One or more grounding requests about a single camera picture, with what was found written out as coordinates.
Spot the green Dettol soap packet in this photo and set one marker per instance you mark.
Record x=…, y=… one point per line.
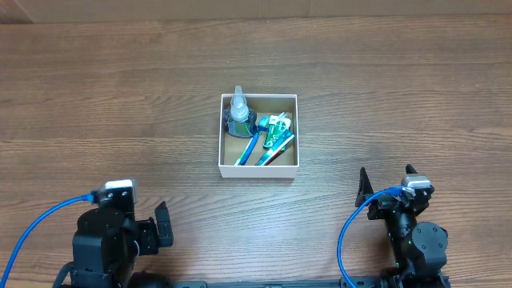
x=277, y=124

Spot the green white toothbrush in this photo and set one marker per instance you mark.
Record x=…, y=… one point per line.
x=238, y=161

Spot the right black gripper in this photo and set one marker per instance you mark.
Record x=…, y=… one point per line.
x=382, y=206

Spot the black base frame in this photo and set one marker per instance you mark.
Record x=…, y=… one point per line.
x=276, y=283

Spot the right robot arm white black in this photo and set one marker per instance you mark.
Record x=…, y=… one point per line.
x=419, y=247

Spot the white toothpaste tube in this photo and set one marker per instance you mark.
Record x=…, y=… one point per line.
x=282, y=141

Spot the blue toothbrush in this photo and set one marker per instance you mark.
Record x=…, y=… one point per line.
x=261, y=127

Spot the purple soap pump bottle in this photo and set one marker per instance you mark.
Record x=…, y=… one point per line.
x=239, y=120

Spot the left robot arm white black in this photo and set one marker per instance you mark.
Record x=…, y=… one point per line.
x=107, y=244

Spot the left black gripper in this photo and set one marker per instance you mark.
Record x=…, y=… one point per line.
x=150, y=242

